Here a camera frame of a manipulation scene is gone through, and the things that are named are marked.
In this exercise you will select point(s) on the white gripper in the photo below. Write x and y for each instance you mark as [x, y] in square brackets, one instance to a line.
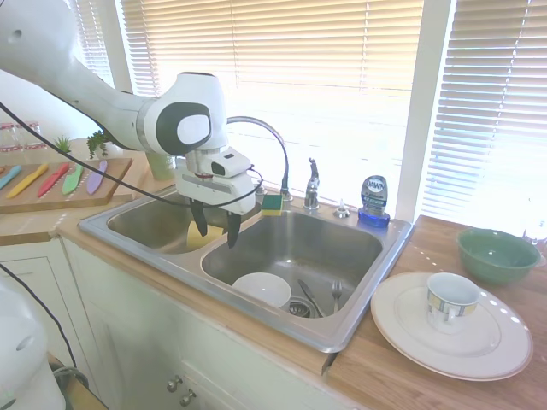
[213, 192]

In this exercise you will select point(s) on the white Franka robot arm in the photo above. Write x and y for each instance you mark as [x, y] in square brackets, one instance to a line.
[85, 98]

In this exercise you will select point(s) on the gooseneck braided faucet spout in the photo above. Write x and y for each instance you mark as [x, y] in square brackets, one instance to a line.
[283, 147]

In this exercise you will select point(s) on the plain yellow sponge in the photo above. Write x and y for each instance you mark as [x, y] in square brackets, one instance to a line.
[194, 237]

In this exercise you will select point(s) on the yellow and green sponge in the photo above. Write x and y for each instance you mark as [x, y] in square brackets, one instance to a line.
[272, 206]

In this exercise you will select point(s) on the white bowl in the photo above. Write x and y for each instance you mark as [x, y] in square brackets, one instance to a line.
[261, 288]

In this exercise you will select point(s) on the light green cup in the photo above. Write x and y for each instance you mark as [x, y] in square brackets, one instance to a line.
[159, 166]

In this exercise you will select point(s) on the stainless steel double sink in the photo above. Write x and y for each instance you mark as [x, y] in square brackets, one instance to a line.
[299, 252]

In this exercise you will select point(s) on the wooden cutting board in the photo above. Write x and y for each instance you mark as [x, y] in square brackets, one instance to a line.
[115, 175]

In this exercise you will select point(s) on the silver table knife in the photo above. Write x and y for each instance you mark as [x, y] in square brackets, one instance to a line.
[308, 294]

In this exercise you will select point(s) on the metal sink drain strainer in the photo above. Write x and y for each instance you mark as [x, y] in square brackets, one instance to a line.
[299, 308]

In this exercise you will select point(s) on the purple kitchen knife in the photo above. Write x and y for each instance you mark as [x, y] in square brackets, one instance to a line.
[96, 179]

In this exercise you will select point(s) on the white kitchen cabinet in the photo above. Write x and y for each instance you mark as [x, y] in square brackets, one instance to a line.
[141, 333]

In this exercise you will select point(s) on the silver fork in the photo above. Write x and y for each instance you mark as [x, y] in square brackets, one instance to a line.
[337, 292]

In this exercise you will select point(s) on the small leafy potted plant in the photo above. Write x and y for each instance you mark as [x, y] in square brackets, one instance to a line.
[98, 143]

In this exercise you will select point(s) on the green kitchen knife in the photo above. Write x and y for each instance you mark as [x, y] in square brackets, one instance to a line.
[72, 181]

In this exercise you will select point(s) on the blue Dawn dish soap bottle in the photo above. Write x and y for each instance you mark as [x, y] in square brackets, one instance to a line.
[374, 200]

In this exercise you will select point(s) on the metal cabinet knob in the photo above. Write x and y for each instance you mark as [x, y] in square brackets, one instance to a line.
[174, 384]
[188, 398]

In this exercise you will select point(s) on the red kitchen knife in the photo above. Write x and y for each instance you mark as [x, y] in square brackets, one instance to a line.
[53, 179]

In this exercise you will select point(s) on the small spiky potted plant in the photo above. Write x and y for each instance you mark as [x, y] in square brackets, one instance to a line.
[63, 144]

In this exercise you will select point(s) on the wide wooden window blind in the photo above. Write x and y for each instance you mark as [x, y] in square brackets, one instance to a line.
[299, 51]

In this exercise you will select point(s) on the yellow kitchen knife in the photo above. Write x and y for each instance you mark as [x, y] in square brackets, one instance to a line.
[27, 181]

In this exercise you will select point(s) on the glass jar with red band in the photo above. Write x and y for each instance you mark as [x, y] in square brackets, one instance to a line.
[34, 143]
[10, 143]

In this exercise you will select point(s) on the teal kitchen knife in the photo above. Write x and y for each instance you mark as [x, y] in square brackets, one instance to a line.
[9, 177]

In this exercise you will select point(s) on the narrow wooden window blind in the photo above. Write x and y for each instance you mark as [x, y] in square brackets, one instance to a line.
[94, 38]

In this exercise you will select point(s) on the white cup with checked pattern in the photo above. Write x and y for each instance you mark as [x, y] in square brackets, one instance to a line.
[448, 305]

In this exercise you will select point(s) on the green bowl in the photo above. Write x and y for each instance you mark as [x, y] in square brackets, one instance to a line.
[495, 260]

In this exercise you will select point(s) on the large white dinner plate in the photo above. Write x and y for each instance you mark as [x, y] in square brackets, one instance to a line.
[470, 350]

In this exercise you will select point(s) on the medium wooden window blind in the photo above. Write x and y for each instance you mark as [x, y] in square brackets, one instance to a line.
[491, 107]

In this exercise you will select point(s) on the clear glass bottle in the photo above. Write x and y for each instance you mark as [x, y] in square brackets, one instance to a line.
[534, 218]

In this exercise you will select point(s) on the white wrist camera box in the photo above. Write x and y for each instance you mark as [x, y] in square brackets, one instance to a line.
[228, 164]

